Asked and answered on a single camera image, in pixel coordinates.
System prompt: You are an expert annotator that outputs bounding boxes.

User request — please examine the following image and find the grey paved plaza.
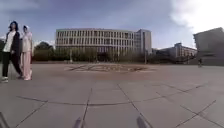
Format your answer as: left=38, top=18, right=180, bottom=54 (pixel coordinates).
left=0, top=62, right=224, bottom=128

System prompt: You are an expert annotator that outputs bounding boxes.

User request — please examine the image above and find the large pale multi-storey building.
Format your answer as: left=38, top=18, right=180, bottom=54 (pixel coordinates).
left=54, top=27, right=153, bottom=64

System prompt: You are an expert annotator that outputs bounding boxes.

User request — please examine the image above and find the row of trees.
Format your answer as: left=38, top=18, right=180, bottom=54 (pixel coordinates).
left=31, top=41, right=188, bottom=65

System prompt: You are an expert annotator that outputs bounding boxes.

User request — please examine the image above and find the robot's own part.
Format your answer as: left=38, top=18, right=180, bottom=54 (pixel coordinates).
left=73, top=117, right=86, bottom=128
left=135, top=115, right=149, bottom=128

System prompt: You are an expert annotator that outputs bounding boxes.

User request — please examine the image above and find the distant pale building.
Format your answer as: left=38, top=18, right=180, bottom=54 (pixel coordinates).
left=155, top=42, right=198, bottom=62

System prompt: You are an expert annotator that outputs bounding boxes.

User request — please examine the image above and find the person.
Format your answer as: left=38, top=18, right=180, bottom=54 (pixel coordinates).
left=19, top=24, right=35, bottom=82
left=197, top=58, right=203, bottom=69
left=0, top=20, right=24, bottom=84

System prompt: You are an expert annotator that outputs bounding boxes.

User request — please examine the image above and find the dark grey building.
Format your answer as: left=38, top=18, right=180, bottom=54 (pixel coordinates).
left=189, top=27, right=224, bottom=66

